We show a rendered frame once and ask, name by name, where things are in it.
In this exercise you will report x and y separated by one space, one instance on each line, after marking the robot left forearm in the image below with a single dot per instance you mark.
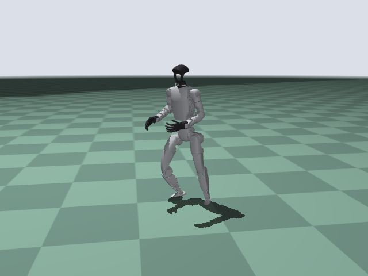
195 119

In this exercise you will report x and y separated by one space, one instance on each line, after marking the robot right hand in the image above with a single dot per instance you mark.
150 121

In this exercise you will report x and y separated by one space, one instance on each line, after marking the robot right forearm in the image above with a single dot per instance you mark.
161 115

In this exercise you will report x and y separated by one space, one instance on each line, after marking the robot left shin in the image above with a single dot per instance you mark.
204 183

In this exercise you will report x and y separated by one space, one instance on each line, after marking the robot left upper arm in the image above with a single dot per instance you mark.
194 94

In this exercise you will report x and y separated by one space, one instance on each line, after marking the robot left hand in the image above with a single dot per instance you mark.
175 127

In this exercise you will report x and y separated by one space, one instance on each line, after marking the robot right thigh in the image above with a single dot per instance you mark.
168 153

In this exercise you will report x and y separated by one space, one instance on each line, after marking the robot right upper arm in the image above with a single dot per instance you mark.
168 100

